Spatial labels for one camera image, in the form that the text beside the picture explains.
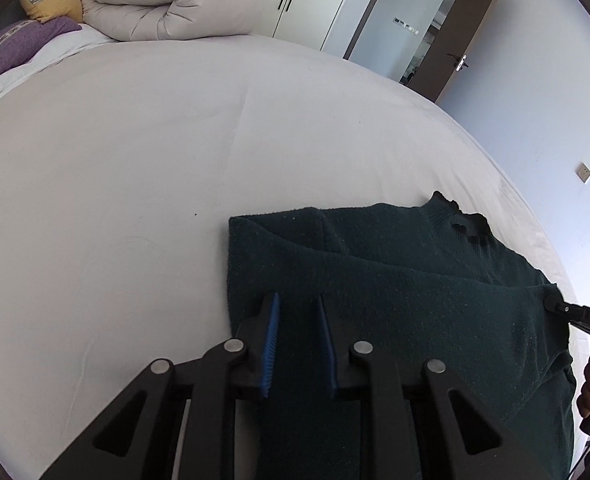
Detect dark green sweater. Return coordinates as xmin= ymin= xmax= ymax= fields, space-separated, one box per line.
xmin=227 ymin=191 xmax=578 ymax=480

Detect bed with white sheet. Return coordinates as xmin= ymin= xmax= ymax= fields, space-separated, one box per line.
xmin=0 ymin=25 xmax=580 ymax=480

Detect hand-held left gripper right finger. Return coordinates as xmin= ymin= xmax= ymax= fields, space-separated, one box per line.
xmin=316 ymin=295 xmax=540 ymax=480

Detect rolled beige duvet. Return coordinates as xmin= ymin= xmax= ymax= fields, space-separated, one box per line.
xmin=80 ymin=0 xmax=262 ymax=42

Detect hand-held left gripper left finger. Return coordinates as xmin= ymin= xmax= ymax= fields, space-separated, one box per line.
xmin=40 ymin=292 xmax=282 ymax=480

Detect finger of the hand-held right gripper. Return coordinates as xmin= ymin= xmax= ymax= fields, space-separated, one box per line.
xmin=545 ymin=296 xmax=590 ymax=347

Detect dark brown door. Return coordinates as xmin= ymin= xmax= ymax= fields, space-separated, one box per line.
xmin=422 ymin=0 xmax=506 ymax=103

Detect white wardrobe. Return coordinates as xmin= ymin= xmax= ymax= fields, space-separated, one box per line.
xmin=235 ymin=0 xmax=392 ymax=52

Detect purple patterned pillow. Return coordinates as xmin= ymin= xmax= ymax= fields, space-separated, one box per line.
xmin=0 ymin=16 xmax=82 ymax=82

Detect yellow patterned pillow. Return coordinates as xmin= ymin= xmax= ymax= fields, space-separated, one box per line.
xmin=19 ymin=0 xmax=84 ymax=24

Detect white pillow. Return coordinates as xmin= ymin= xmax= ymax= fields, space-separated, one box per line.
xmin=0 ymin=25 xmax=116 ymax=121

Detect dark doorway frame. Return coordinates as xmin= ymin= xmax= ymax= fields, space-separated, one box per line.
xmin=343 ymin=0 xmax=468 ymax=86

